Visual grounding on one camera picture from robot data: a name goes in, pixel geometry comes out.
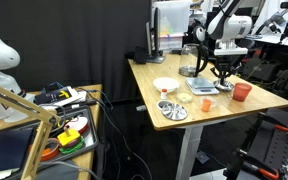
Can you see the pink round disc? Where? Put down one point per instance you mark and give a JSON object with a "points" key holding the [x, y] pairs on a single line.
{"points": [[79, 123]]}

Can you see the yellow square block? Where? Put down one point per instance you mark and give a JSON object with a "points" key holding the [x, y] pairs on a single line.
{"points": [[68, 137]]}

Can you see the large red plastic cup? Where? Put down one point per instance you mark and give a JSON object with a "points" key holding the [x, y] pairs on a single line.
{"points": [[241, 91]]}

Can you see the glass electric kettle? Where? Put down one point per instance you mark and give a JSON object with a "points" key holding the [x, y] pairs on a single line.
{"points": [[193, 60]]}

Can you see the black book with yellow logo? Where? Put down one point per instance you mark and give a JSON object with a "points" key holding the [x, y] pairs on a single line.
{"points": [[56, 96]]}

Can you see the computer monitor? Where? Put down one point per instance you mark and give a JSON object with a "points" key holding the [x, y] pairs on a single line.
{"points": [[155, 55]]}

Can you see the white plate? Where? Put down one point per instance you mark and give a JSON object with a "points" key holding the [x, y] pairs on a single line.
{"points": [[169, 84]]}

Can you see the small white orange bottle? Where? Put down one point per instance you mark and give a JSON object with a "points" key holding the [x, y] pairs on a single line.
{"points": [[164, 94]]}

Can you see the round silver metal lid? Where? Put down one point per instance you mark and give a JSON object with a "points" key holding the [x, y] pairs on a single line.
{"points": [[174, 112]]}

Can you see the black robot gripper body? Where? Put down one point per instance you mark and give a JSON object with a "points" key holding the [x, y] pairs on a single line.
{"points": [[226, 65]]}

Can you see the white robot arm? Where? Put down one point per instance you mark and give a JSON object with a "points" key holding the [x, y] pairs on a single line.
{"points": [[226, 27]]}

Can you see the grey plastic tray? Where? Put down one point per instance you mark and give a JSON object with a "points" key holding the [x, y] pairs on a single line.
{"points": [[53, 150]]}

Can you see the small orange plastic cup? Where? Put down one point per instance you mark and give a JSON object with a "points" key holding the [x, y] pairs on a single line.
{"points": [[206, 105]]}

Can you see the clear plastic storage box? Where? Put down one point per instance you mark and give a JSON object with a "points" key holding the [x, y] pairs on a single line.
{"points": [[174, 20]]}

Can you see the white digital kitchen scale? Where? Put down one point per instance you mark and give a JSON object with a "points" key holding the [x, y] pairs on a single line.
{"points": [[201, 86]]}

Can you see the orange handled clamp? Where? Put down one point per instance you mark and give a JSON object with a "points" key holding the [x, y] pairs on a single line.
{"points": [[258, 168]]}

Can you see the clear glass bowl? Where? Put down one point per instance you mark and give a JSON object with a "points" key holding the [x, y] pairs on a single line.
{"points": [[224, 86]]}

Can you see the glass bowl with yellow powder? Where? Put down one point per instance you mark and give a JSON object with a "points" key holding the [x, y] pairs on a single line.
{"points": [[184, 97]]}

